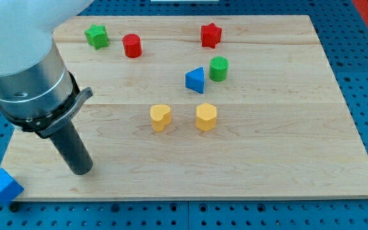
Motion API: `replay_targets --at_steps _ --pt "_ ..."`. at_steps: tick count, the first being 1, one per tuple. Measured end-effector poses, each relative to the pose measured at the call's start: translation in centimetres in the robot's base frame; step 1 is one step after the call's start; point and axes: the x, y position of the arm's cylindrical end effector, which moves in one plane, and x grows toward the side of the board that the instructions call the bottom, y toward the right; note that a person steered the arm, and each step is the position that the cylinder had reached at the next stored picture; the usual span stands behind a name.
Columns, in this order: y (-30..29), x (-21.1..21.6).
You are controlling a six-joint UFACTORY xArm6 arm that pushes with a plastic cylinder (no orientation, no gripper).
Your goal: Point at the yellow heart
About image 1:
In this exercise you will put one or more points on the blue triangle block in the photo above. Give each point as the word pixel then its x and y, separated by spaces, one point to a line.
pixel 194 80

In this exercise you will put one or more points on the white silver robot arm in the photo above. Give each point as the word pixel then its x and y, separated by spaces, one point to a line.
pixel 33 78

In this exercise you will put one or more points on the black cylindrical pointer tool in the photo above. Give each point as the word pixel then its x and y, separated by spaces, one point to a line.
pixel 70 146

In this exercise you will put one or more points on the black tool clamp lever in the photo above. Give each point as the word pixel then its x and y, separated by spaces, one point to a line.
pixel 59 118

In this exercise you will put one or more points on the red cylinder block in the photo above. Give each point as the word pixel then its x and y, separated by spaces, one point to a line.
pixel 132 45

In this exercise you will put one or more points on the yellow hexagon block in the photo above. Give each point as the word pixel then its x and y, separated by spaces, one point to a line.
pixel 206 117

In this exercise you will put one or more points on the green star block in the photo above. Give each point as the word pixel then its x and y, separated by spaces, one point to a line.
pixel 96 36

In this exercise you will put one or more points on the red star block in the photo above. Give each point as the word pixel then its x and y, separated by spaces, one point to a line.
pixel 210 35

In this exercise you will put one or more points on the blue cube block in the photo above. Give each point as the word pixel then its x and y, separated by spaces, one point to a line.
pixel 9 187

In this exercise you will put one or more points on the yellow heart block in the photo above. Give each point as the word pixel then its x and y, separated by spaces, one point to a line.
pixel 160 116

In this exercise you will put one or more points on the light wooden board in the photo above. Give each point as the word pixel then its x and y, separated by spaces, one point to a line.
pixel 283 132

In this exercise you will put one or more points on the green cylinder block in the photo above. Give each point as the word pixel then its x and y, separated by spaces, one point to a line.
pixel 218 68

